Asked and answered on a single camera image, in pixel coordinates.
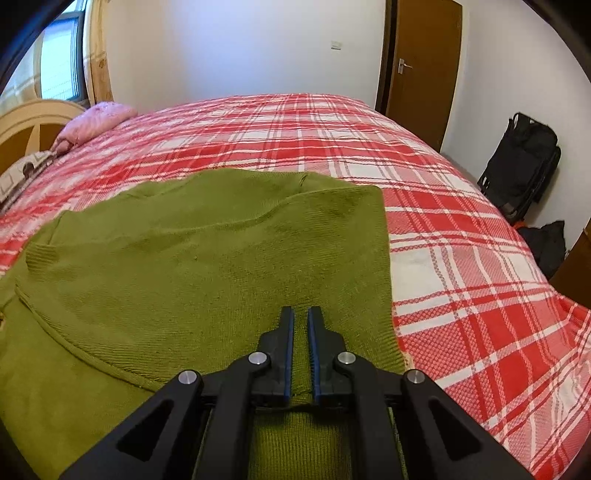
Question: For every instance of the black folded stroller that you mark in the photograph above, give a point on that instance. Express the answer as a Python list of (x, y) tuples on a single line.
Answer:
[(521, 168)]

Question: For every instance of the green knitted sweater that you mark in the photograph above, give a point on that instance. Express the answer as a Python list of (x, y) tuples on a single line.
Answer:
[(104, 306)]

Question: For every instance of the red white plaid bedspread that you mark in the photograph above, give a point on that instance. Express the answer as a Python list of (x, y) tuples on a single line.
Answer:
[(471, 306)]

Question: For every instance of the window with dark frame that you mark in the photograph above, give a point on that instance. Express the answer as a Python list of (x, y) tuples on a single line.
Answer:
[(61, 67)]

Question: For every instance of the black bag on floor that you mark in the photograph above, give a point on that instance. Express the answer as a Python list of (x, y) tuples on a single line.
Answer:
[(547, 245)]

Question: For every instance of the brown wooden dresser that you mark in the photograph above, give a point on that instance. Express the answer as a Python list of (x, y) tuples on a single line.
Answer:
[(573, 278)]

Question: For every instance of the grey patterned pillow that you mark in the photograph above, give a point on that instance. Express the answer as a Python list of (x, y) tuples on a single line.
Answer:
[(20, 175)]

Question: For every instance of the cream wooden headboard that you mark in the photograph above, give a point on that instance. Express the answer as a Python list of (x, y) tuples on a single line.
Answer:
[(32, 127)]

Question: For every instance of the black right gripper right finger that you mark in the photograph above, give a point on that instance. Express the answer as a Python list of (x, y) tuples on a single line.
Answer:
[(324, 345)]

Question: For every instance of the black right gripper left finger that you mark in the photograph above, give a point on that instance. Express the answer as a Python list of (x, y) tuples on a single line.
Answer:
[(274, 387)]

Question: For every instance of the pink pillow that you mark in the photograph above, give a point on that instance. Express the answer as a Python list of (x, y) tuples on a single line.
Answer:
[(95, 121)]

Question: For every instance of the beige patterned curtain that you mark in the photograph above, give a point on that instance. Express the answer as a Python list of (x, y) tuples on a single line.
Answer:
[(95, 63)]

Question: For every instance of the brown wooden door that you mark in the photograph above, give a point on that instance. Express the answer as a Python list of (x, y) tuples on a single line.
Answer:
[(420, 64)]

